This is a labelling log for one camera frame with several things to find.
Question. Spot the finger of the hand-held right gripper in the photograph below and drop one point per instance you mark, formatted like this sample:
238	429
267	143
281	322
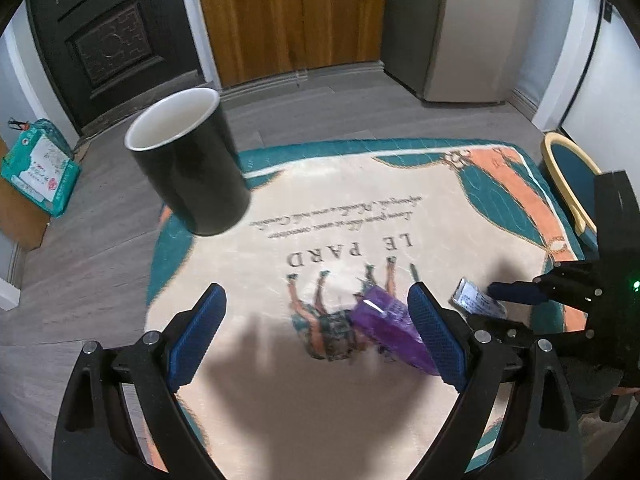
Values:
515	292
515	327

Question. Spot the white door frame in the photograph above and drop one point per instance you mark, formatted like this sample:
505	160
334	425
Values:
560	70

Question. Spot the silver white wrapper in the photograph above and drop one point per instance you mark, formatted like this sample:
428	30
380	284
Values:
472	301

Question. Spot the purple packet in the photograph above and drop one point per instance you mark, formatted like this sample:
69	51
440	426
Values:
390	325

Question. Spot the printed teal orange mat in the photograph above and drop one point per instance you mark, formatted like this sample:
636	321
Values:
320	205

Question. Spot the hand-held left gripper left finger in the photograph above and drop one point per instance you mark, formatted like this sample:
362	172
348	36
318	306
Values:
200	330

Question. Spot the green tissue pack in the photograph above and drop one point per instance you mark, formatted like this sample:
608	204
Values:
40	170

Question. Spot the black cup white inside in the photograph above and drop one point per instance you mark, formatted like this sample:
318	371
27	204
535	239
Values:
200	185

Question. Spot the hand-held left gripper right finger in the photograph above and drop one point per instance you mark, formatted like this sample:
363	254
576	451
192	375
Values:
435	335

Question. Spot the wooden cabinet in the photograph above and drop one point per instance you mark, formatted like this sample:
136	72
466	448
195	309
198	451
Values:
290	15

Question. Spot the black door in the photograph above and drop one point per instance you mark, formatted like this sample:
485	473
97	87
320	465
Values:
125	35

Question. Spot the brown cardboard box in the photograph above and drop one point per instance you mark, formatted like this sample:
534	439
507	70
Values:
20	222

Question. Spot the grey refrigerator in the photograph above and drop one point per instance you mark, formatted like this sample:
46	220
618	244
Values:
450	25

